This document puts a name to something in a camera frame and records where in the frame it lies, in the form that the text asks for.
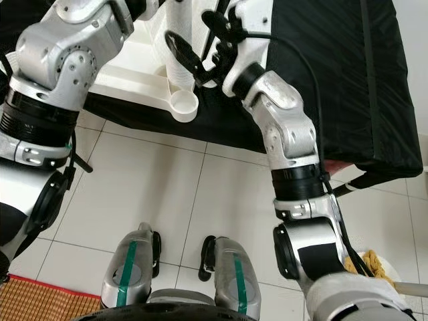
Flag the woven straw mat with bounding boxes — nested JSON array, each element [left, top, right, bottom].
[[0, 274, 108, 321]]

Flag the yellow fried snacks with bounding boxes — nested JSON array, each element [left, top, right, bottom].
[[344, 249, 389, 282]]

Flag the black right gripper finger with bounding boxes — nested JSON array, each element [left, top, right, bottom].
[[169, 33, 205, 84], [201, 10, 233, 42]]

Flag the black folding table leg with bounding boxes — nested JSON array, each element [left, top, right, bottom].
[[328, 171, 375, 199]]

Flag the silver robot right leg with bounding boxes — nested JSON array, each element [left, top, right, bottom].
[[199, 234, 261, 315]]

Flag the grey metal pole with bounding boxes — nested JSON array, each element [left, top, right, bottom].
[[393, 281, 428, 298]]

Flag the silver robot left leg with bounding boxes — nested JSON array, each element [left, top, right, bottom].
[[100, 223, 161, 312]]

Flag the white plastic table top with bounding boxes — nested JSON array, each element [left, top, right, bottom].
[[87, 27, 201, 122]]

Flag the silver robot leg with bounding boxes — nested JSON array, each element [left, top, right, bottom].
[[199, 234, 261, 315], [100, 223, 161, 312]]

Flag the black robot waist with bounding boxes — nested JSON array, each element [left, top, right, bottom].
[[80, 300, 308, 321]]

